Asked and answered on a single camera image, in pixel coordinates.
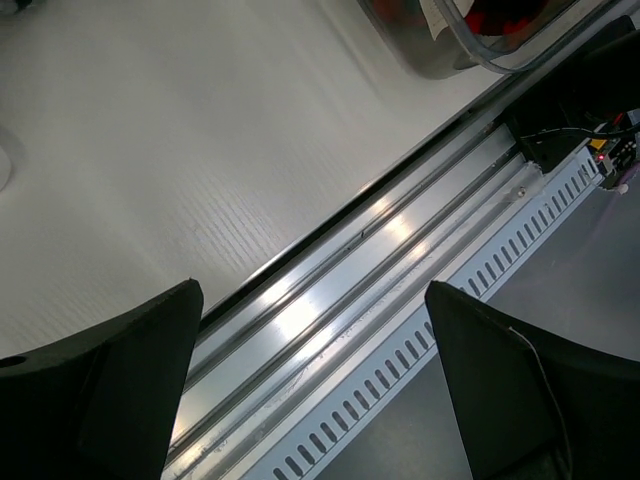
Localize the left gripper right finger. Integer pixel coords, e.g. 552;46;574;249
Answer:
425;281;639;479

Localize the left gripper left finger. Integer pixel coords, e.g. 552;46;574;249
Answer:
1;279;203;479

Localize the red black plaid shirt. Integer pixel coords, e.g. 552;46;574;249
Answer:
370;0;549;39

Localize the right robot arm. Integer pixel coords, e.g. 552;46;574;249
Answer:
570;30;639;121

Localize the clear plastic bin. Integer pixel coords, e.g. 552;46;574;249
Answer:
360;1;610;80

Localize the aluminium front rail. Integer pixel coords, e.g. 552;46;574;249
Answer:
159;74;551;480

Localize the slotted cable duct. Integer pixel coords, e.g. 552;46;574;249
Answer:
230;149;601;479

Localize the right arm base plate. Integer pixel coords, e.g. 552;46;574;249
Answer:
505;15;639;174

